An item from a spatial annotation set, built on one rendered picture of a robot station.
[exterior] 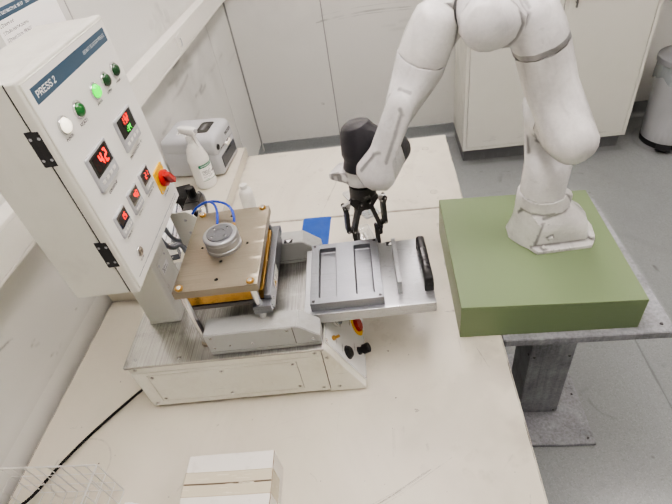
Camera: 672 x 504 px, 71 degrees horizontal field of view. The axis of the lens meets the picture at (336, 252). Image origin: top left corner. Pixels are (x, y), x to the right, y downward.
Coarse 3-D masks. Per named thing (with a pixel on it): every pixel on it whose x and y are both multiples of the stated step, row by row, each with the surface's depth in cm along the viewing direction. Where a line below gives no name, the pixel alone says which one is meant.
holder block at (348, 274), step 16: (368, 240) 118; (320, 256) 118; (336, 256) 115; (352, 256) 114; (368, 256) 116; (320, 272) 114; (336, 272) 111; (352, 272) 110; (368, 272) 112; (320, 288) 110; (336, 288) 109; (352, 288) 107; (368, 288) 108; (320, 304) 105; (336, 304) 105; (352, 304) 105; (368, 304) 105
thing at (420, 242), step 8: (416, 240) 114; (424, 240) 113; (416, 248) 116; (424, 248) 111; (424, 256) 109; (424, 264) 107; (424, 272) 105; (424, 280) 105; (432, 280) 104; (432, 288) 105
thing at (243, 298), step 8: (264, 256) 109; (264, 264) 107; (264, 272) 105; (264, 280) 104; (208, 296) 102; (216, 296) 102; (224, 296) 102; (232, 296) 102; (240, 296) 102; (248, 296) 102; (192, 304) 104; (200, 304) 104; (208, 304) 104; (216, 304) 104; (224, 304) 104; (232, 304) 104; (240, 304) 104
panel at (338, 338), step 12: (324, 324) 109; (348, 324) 121; (324, 336) 106; (336, 336) 109; (348, 336) 117; (360, 336) 124; (336, 348) 109; (348, 360) 112; (360, 360) 117; (360, 372) 114
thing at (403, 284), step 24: (408, 240) 120; (384, 264) 114; (408, 264) 113; (384, 288) 109; (408, 288) 108; (312, 312) 106; (336, 312) 105; (360, 312) 105; (384, 312) 105; (408, 312) 105
